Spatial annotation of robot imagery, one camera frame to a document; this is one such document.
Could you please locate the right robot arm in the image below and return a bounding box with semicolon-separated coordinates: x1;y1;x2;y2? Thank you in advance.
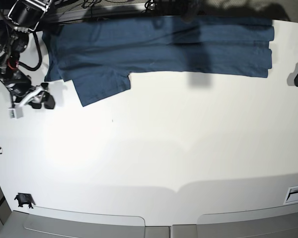
0;0;55;110

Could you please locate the grey chair left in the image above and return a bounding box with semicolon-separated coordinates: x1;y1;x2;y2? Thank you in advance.
0;211;170;238

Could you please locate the grey chair right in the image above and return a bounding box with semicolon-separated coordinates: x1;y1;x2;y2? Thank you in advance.
171;204;298;238

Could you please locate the blue T-shirt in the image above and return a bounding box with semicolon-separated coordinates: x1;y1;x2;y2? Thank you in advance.
42;16;275;106

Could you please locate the black clamp bracket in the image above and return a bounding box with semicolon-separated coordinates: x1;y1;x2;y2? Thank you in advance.
14;193;35;209

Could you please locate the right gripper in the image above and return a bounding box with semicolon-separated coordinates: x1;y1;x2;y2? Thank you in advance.
1;74;55;110

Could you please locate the white label plate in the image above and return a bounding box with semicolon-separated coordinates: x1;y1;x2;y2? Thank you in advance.
284;186;298;205

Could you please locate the black cables bundle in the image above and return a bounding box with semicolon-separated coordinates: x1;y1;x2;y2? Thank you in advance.
47;0;154;23

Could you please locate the grey chair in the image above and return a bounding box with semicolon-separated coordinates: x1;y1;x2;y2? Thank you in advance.
171;204;298;238
0;211;170;238

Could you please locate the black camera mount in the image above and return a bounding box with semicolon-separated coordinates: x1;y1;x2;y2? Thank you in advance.
180;0;204;23

